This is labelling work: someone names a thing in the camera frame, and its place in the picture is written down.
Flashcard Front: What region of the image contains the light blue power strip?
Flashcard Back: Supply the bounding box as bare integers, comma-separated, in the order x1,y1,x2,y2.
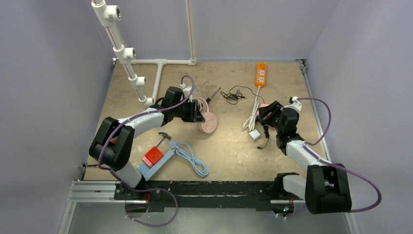
137,140,177,181

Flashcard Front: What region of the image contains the red cube socket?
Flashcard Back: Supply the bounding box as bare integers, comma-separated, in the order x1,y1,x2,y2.
145,147,164,165

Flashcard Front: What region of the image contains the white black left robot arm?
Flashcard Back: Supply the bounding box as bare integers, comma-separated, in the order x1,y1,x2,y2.
89,86,205,199

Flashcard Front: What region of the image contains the aluminium rail frame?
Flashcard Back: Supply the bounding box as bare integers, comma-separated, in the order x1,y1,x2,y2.
69,61,352,234

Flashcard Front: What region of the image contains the white plug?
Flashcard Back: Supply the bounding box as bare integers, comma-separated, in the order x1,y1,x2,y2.
249,129,261,141

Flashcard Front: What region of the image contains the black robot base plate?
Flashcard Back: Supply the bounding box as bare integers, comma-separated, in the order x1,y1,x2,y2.
114,180,301,212

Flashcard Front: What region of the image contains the white power cord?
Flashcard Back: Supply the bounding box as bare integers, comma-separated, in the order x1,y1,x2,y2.
243,85,263,132

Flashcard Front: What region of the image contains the thin black adapter cable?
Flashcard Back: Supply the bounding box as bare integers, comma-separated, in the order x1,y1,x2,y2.
257,124,271,150

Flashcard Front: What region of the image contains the black yellow flathead screwdriver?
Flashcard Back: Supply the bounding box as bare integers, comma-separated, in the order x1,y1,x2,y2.
206,87,221,103

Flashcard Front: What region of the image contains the white PVC pipe frame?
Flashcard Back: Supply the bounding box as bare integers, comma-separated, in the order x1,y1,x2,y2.
91,0,197,107

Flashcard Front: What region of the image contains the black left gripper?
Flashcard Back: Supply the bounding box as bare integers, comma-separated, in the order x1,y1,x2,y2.
172,99,204,122

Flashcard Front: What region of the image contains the black steel claw hammer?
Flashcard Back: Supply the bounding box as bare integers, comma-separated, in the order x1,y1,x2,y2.
155,132,171,148

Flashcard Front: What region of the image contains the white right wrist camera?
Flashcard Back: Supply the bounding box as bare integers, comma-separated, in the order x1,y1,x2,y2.
286,96,302,112

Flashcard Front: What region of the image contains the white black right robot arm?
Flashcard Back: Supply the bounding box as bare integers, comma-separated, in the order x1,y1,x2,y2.
256,101,352,215

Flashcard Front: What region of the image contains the small pink plug block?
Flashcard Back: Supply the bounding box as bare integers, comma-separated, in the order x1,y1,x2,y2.
142,156,153,168

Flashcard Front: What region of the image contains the orange power strip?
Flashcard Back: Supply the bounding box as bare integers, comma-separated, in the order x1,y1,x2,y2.
255,62,267,88

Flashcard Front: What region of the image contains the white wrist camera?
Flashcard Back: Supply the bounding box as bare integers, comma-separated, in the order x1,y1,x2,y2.
286,96,302,112
180,83,196,102

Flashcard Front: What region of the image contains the pink round socket base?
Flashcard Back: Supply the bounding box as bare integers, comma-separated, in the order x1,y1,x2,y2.
198,112,217,134

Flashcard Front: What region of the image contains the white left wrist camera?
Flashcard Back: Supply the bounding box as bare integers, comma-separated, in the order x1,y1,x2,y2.
180,83,196,102

